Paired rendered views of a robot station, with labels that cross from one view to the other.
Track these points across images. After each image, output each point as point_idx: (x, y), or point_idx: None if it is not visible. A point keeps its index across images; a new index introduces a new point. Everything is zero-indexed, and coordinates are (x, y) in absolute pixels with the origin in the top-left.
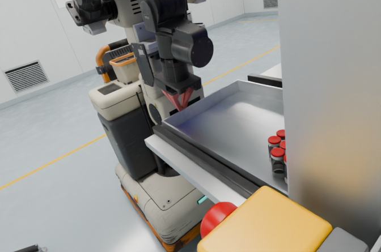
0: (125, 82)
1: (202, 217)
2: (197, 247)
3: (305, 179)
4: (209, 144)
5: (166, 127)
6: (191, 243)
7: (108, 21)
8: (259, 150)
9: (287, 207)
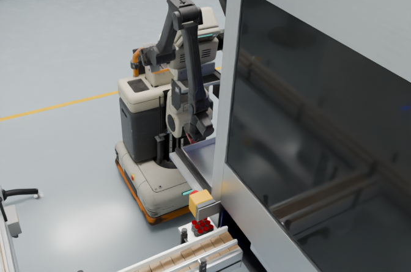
0: (153, 85)
1: (182, 205)
2: (170, 226)
3: (213, 190)
4: (200, 167)
5: (183, 151)
6: (167, 222)
7: None
8: None
9: (207, 194)
